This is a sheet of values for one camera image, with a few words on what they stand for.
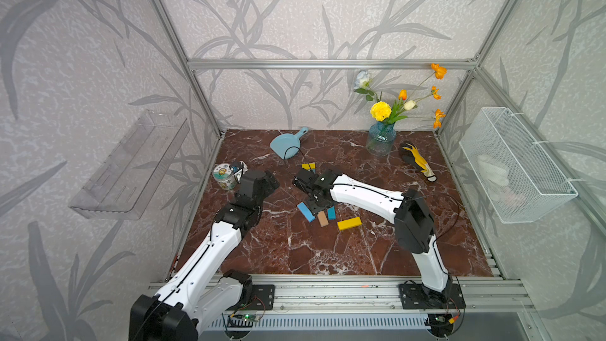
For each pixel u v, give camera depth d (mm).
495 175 753
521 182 603
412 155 1056
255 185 579
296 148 1153
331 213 912
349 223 892
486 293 756
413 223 502
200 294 437
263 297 739
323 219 900
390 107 893
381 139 1042
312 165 1087
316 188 621
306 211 817
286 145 1175
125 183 676
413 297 737
